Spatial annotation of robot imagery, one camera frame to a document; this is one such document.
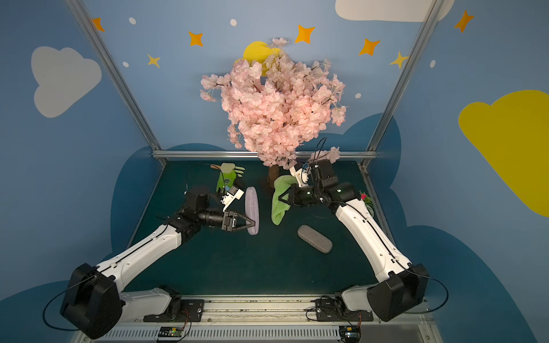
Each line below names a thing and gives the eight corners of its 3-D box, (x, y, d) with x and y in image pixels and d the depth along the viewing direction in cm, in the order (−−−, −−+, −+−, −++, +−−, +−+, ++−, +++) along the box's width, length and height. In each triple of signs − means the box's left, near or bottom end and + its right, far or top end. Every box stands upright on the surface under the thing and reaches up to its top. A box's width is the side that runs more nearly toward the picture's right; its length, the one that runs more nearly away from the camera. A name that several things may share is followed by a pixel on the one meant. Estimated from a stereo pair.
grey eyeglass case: (295, 235, 95) (295, 232, 92) (301, 226, 98) (302, 222, 96) (327, 256, 90) (329, 253, 87) (333, 245, 93) (335, 242, 90)
